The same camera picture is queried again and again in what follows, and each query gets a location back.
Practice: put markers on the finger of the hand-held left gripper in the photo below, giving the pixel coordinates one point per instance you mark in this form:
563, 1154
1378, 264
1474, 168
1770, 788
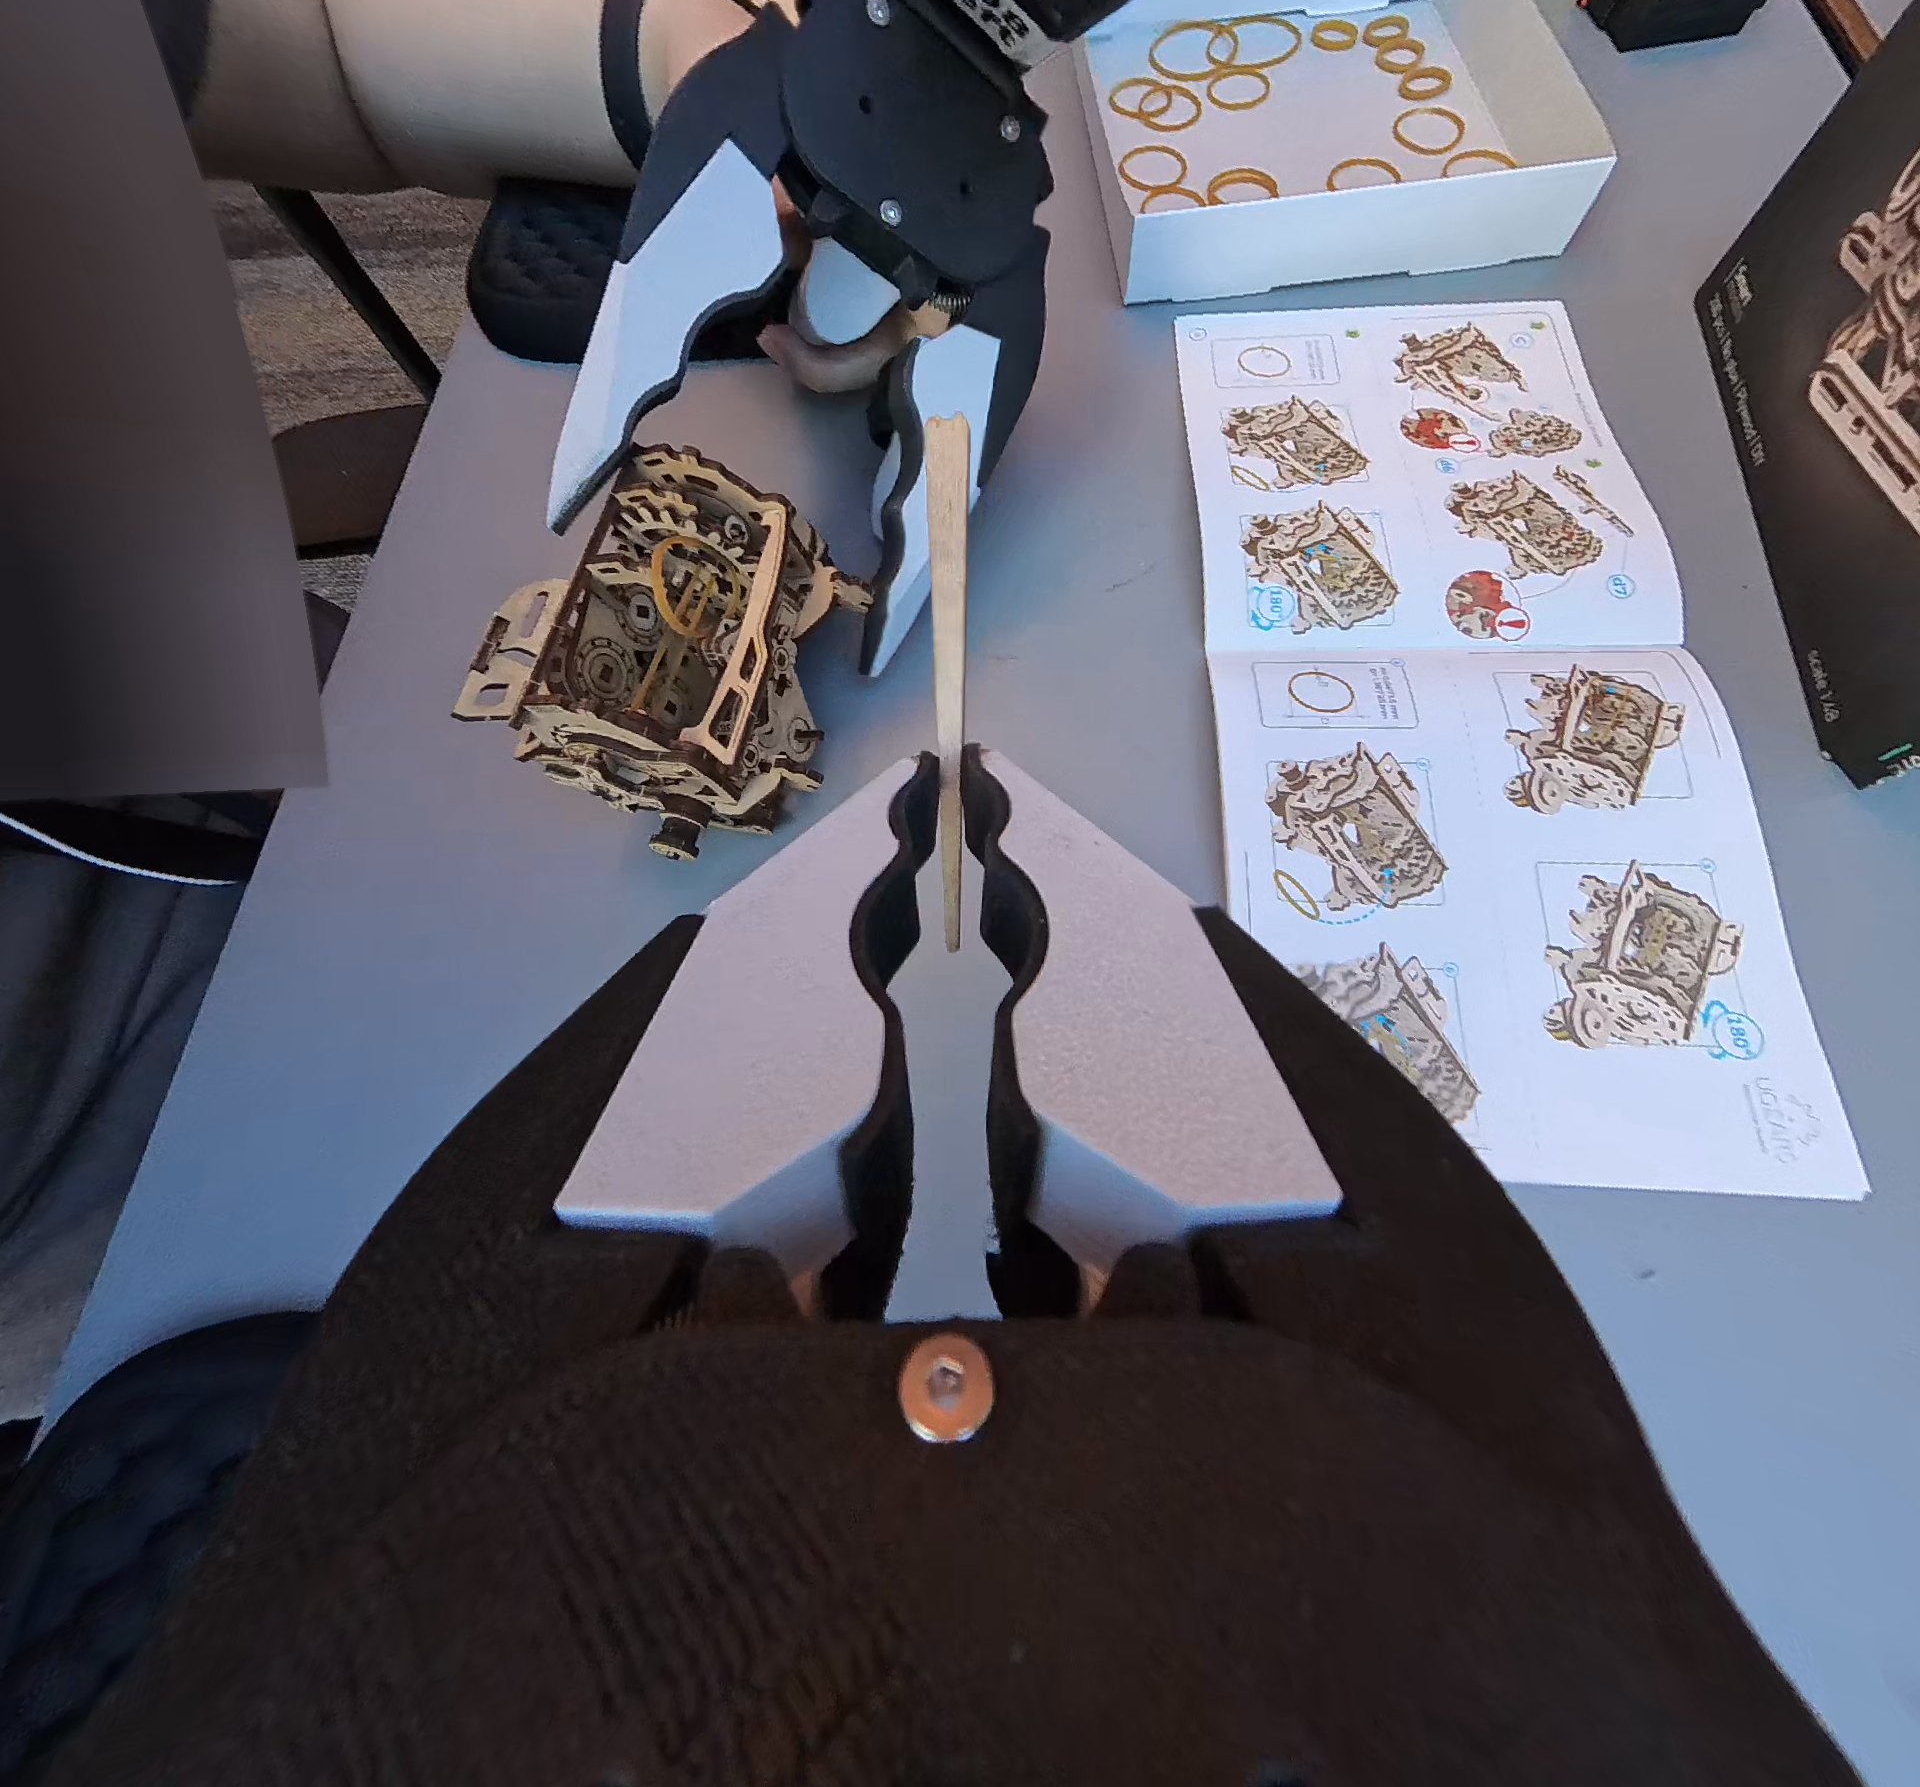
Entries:
648, 317
960, 376

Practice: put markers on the stretched yellow rubber band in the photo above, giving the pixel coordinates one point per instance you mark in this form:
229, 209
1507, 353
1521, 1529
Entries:
658, 581

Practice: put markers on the group of loose rubber bands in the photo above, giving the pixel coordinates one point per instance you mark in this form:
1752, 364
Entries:
1397, 133

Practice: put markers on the white cardboard box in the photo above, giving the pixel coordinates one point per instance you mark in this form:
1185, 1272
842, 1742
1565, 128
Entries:
1353, 242

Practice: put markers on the black product box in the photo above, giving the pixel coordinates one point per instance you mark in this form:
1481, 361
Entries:
1799, 394

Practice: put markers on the black mesh chair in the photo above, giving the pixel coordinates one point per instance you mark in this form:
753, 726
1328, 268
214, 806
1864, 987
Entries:
547, 264

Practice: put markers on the person's left hand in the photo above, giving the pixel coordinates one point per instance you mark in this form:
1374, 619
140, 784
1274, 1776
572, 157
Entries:
825, 361

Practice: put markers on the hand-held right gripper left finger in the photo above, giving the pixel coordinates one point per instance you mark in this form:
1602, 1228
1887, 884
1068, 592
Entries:
735, 1067

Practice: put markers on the person's left forearm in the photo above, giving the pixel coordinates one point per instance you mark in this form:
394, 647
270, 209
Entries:
450, 48

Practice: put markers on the thin wooden stick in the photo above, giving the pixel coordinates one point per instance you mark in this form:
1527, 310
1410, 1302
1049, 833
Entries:
949, 617

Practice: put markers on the person's dark clothing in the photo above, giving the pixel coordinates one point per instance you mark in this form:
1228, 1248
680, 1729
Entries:
89, 1067

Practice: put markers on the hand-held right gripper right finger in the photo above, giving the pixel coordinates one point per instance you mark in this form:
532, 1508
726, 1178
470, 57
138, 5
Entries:
1154, 1067

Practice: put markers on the assembly instruction booklet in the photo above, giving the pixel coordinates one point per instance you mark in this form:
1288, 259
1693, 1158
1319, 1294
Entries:
1470, 798

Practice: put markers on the wooden mechanical model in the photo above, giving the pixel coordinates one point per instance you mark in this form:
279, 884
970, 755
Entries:
572, 631

